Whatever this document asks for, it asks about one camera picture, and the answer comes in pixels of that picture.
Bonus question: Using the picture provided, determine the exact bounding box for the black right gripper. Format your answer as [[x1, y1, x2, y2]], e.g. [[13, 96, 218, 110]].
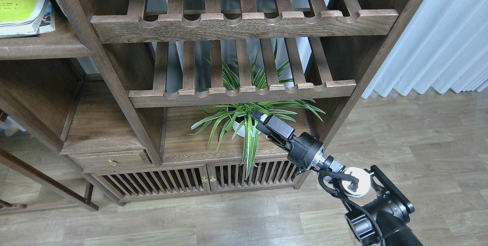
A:
[[251, 109, 325, 171]]

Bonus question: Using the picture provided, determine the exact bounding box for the small white landscape-cover book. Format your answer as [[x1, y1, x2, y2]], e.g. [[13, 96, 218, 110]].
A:
[[37, 2, 55, 34]]

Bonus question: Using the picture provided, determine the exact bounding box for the yellow-green cover book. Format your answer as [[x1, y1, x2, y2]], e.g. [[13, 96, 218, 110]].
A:
[[0, 0, 48, 38]]

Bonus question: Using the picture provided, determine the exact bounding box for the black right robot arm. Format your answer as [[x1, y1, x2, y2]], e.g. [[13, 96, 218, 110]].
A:
[[251, 110, 422, 246]]

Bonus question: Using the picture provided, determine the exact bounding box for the green spider plant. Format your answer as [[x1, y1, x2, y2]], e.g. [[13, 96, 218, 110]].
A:
[[190, 58, 325, 178]]

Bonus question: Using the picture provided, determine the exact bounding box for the white plant pot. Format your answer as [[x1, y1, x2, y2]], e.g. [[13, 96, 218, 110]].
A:
[[232, 119, 261, 139]]

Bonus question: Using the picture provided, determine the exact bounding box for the dark wooden bookshelf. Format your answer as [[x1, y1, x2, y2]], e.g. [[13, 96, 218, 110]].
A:
[[1, 0, 423, 205]]

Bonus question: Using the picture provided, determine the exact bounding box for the brass drawer knob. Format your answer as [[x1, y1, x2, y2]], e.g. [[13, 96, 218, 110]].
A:
[[108, 159, 117, 167]]

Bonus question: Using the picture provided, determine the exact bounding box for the white curtain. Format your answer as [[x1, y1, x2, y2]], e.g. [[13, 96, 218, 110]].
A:
[[361, 0, 488, 98]]

